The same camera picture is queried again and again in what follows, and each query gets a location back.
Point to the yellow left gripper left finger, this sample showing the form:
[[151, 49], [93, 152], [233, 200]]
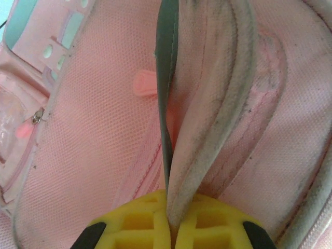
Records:
[[135, 225]]

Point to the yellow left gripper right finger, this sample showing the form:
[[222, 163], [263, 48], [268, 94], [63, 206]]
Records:
[[212, 225]]

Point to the pink school backpack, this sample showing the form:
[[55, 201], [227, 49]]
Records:
[[233, 103]]

